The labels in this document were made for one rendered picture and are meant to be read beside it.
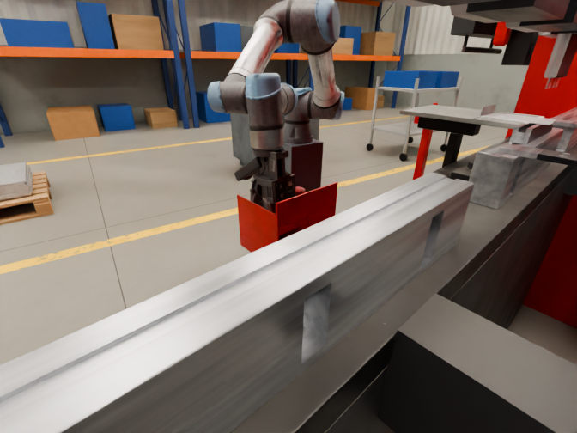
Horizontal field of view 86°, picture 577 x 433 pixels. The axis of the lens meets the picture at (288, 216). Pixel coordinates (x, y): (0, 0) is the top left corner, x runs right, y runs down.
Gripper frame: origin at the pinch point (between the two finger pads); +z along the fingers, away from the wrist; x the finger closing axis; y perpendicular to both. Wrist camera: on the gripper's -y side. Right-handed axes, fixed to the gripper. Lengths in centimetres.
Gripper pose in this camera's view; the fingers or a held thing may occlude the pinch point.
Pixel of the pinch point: (268, 224)
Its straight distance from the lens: 79.7
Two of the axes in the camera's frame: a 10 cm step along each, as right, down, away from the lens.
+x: 7.5, -3.0, 6.0
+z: 0.5, 9.2, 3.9
